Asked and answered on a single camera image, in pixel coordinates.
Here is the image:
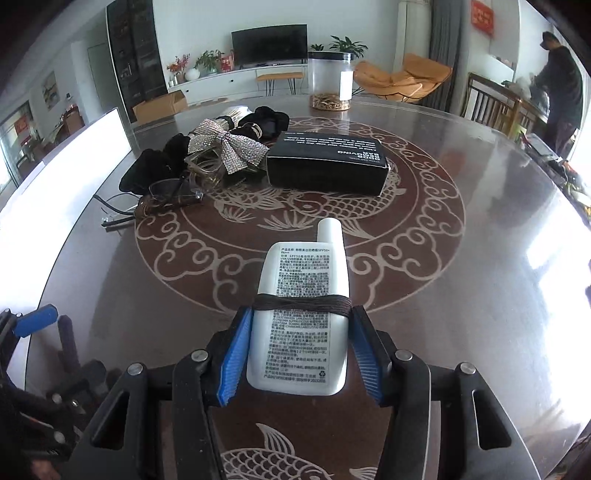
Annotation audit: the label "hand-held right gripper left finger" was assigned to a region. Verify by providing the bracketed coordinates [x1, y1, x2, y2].
[76, 307, 254, 480]

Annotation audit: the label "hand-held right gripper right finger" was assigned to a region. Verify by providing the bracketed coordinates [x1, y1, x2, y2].
[348, 305, 527, 480]

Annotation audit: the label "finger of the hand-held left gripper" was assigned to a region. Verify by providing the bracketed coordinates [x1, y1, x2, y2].
[11, 305, 59, 337]

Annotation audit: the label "black hair tie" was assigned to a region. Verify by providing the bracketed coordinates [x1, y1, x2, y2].
[252, 293, 354, 319]

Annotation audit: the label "white sunscreen bottle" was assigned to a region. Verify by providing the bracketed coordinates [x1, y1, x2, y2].
[246, 218, 350, 396]

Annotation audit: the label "dark frame eyeglasses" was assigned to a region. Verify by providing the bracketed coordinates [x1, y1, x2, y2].
[92, 178, 206, 229]

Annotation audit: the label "clear hair claw clip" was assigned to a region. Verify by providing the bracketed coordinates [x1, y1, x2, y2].
[185, 148, 229, 192]

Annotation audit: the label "black rectangular box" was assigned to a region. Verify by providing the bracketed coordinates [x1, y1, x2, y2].
[265, 130, 393, 195]

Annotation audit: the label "rhinestone bow hair clip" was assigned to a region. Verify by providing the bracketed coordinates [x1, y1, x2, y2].
[187, 117, 270, 175]

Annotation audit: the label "small black velvet scrunchie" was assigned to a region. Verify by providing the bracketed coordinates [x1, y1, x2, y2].
[163, 133, 197, 158]

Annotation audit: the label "cardboard box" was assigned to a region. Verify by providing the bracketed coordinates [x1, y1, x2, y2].
[131, 90, 188, 123]

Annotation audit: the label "white television console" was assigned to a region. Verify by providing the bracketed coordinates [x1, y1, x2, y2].
[167, 62, 315, 104]

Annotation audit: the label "black display cabinet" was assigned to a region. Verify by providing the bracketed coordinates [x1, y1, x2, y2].
[106, 0, 167, 123]

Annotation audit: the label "clear jar with black lid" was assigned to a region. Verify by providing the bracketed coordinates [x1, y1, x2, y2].
[308, 51, 355, 112]

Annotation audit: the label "wooden slatted chair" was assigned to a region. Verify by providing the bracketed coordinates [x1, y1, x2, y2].
[462, 72, 522, 134]

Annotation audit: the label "orange bench with hairpin legs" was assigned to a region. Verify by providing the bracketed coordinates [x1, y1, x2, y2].
[256, 71, 305, 97]

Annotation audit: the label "orange lounge chair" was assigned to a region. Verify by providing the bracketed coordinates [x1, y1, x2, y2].
[353, 53, 453, 103]

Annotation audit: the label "red flower bouquet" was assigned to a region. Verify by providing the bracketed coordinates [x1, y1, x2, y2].
[166, 54, 191, 85]

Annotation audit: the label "small leafy potted plant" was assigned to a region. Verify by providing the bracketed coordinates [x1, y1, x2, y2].
[194, 50, 225, 75]

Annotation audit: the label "black television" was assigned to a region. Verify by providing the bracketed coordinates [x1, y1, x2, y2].
[231, 24, 308, 69]

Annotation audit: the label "large green potted plant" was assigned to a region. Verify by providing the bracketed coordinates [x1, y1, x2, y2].
[330, 36, 369, 61]

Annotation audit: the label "grey curtain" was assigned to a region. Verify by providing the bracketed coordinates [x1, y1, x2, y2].
[425, 0, 462, 114]

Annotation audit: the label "framed wall picture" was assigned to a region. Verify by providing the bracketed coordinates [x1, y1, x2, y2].
[41, 71, 61, 109]

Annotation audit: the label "red wall decoration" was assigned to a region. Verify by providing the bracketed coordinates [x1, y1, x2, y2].
[471, 0, 495, 37]

